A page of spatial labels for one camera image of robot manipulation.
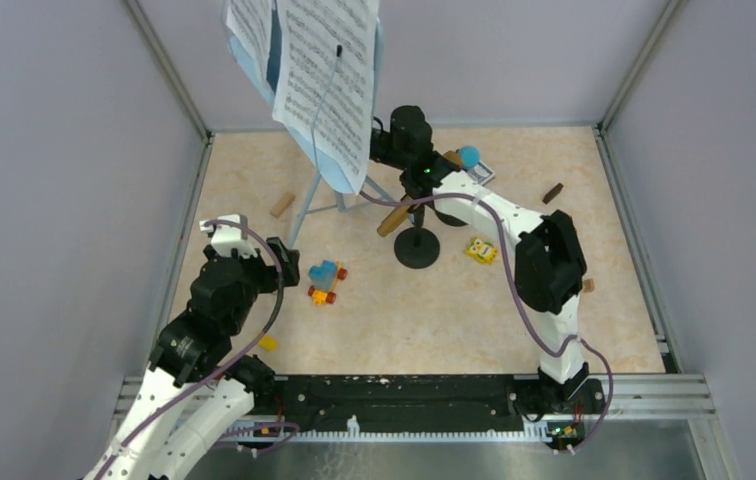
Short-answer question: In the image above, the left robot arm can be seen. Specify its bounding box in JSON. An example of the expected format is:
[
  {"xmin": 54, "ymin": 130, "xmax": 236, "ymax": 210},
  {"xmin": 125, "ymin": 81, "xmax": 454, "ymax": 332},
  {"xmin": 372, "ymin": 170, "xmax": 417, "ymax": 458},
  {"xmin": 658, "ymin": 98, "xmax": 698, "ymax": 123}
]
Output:
[{"xmin": 86, "ymin": 237, "xmax": 300, "ymax": 479}]

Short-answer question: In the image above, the sheet music page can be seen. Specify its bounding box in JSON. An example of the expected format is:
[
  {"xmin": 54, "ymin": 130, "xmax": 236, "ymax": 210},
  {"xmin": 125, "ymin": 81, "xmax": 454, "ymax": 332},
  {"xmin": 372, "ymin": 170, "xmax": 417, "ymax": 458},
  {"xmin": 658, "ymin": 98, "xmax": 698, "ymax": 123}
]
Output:
[
  {"xmin": 272, "ymin": 0, "xmax": 379, "ymax": 194},
  {"xmin": 224, "ymin": 0, "xmax": 276, "ymax": 91}
]

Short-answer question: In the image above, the yellow toy brick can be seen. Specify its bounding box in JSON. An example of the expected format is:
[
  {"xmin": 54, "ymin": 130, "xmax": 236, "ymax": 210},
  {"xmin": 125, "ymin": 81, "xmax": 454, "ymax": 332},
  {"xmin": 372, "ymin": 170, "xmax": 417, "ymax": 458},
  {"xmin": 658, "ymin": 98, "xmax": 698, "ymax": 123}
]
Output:
[{"xmin": 257, "ymin": 335, "xmax": 278, "ymax": 352}]

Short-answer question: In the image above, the light wooden block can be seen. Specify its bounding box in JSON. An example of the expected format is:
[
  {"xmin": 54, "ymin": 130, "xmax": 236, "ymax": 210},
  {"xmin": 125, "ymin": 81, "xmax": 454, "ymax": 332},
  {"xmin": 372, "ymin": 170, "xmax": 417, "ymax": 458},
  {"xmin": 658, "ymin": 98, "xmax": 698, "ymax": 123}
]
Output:
[{"xmin": 269, "ymin": 192, "xmax": 295, "ymax": 218}]

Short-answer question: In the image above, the blue music stand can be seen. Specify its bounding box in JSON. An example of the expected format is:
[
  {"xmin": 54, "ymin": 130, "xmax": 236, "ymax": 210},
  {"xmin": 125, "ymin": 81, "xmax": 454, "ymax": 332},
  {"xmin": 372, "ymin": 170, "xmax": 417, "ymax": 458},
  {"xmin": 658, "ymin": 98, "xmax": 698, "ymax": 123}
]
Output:
[{"xmin": 222, "ymin": 1, "xmax": 384, "ymax": 244}]

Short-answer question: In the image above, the toy block car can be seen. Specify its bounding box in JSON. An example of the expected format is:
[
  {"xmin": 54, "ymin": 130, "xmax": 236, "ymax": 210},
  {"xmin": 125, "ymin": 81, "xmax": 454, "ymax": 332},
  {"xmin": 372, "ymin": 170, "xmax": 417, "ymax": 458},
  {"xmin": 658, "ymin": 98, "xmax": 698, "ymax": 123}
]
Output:
[{"xmin": 308, "ymin": 260, "xmax": 348, "ymax": 306}]

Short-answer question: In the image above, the blue card box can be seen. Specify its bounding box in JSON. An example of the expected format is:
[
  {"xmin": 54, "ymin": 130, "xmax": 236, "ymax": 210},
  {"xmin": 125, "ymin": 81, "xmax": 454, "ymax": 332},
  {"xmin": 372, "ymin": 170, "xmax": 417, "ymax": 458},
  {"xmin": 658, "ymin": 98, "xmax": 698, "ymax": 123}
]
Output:
[{"xmin": 467, "ymin": 163, "xmax": 495, "ymax": 185}]

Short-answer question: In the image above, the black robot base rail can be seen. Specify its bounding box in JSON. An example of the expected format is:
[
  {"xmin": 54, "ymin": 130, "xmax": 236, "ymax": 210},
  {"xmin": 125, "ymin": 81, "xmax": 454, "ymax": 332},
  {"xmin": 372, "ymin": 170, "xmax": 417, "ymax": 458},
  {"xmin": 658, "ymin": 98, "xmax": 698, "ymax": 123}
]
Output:
[{"xmin": 251, "ymin": 374, "xmax": 605, "ymax": 433}]

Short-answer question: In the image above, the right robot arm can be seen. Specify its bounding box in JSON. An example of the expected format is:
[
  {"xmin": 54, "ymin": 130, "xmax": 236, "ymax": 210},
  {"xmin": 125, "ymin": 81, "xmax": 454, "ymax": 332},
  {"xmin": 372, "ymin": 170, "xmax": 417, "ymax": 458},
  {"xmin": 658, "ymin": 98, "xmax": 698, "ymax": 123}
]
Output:
[{"xmin": 369, "ymin": 105, "xmax": 589, "ymax": 412}]

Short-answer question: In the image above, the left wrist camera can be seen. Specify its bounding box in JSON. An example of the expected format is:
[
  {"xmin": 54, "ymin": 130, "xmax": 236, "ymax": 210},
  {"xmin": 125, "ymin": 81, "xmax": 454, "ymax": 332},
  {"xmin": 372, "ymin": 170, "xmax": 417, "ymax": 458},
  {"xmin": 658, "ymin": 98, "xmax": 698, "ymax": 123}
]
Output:
[{"xmin": 199, "ymin": 220, "xmax": 256, "ymax": 258}]

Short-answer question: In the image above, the dark brown wooden block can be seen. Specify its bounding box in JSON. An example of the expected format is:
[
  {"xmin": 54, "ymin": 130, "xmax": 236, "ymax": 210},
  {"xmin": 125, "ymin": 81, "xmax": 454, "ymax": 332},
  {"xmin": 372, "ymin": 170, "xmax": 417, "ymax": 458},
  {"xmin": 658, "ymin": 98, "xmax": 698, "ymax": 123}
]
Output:
[{"xmin": 542, "ymin": 183, "xmax": 564, "ymax": 205}]

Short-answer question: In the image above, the yellow owl toy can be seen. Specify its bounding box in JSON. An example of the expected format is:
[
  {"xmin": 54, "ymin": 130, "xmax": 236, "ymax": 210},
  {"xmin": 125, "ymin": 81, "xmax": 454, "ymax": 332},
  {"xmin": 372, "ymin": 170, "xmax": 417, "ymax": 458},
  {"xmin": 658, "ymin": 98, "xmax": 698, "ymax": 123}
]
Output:
[{"xmin": 464, "ymin": 237, "xmax": 499, "ymax": 265}]

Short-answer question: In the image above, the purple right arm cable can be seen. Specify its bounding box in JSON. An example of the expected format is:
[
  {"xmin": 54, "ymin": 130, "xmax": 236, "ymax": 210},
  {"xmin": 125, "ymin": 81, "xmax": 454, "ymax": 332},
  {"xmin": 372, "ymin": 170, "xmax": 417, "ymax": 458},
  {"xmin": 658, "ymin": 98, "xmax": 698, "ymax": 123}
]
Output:
[{"xmin": 359, "ymin": 190, "xmax": 614, "ymax": 452}]

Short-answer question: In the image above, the black microphone stand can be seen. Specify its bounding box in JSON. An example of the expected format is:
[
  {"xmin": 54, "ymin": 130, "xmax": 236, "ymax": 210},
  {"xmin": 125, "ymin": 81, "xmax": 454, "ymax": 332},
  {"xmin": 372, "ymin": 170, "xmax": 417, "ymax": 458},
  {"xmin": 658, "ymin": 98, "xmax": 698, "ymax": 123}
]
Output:
[{"xmin": 394, "ymin": 205, "xmax": 441, "ymax": 269}]

